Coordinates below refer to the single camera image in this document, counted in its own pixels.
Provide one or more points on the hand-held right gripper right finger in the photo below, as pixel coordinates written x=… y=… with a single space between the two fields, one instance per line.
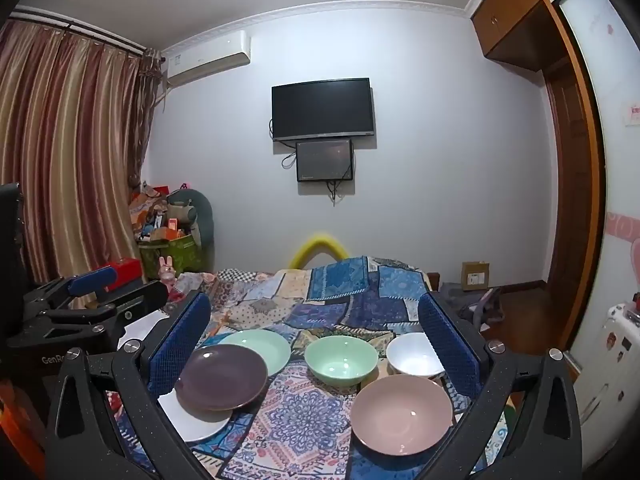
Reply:
x=450 y=345

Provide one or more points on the white suitcase with stickers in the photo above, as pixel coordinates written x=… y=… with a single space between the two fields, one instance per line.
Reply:
x=615 y=340

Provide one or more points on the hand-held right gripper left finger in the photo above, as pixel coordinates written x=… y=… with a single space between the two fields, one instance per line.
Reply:
x=180 y=345

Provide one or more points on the green plate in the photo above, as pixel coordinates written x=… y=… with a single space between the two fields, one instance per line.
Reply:
x=265 y=347

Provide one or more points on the striped brown curtain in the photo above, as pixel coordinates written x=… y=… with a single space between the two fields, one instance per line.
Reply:
x=65 y=135

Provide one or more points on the small black wall monitor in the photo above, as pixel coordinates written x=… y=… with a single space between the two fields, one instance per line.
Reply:
x=325 y=160

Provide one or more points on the white wardrobe door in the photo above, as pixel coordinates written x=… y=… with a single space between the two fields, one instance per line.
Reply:
x=615 y=160

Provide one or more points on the white folded cloth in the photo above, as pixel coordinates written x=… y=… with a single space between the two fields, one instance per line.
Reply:
x=140 y=327

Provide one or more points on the wooden overhead cabinet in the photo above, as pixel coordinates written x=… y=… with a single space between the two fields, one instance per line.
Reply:
x=510 y=15

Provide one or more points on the patchwork blanket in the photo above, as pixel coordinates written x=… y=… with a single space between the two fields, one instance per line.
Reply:
x=300 y=410

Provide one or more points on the white bowl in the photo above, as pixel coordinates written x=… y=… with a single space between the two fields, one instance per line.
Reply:
x=410 y=355

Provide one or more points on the black wall television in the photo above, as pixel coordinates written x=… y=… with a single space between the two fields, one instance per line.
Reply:
x=322 y=109

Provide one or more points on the white plate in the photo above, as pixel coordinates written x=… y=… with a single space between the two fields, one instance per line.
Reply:
x=200 y=425

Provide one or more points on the green storage box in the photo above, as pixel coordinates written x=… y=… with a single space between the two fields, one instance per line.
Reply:
x=180 y=255

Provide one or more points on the grey bag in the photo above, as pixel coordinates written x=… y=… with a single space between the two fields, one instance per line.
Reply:
x=470 y=305

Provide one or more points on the curtain rail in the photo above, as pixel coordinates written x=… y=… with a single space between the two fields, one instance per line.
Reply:
x=75 y=25

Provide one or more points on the yellow foam tube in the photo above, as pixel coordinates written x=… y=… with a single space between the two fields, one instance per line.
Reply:
x=320 y=241

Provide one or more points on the wooden door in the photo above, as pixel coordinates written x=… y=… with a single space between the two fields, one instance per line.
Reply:
x=575 y=185

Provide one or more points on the green bowl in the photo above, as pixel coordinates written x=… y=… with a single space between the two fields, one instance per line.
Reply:
x=340 y=360

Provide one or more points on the red box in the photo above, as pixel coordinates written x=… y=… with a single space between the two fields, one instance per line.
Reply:
x=127 y=267

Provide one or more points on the white air conditioner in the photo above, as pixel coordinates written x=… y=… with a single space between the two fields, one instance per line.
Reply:
x=210 y=57

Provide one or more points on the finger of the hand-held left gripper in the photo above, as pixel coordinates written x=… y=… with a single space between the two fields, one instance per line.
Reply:
x=92 y=280
x=145 y=295

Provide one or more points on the pink rabbit figurine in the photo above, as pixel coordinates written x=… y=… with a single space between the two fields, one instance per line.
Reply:
x=166 y=269

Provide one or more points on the purple plate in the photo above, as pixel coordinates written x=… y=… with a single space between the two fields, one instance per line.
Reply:
x=220 y=377

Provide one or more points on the pink bowl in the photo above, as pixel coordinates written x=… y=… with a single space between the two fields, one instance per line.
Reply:
x=400 y=415

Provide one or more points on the cardboard box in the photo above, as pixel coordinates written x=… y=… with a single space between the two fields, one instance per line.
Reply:
x=475 y=275

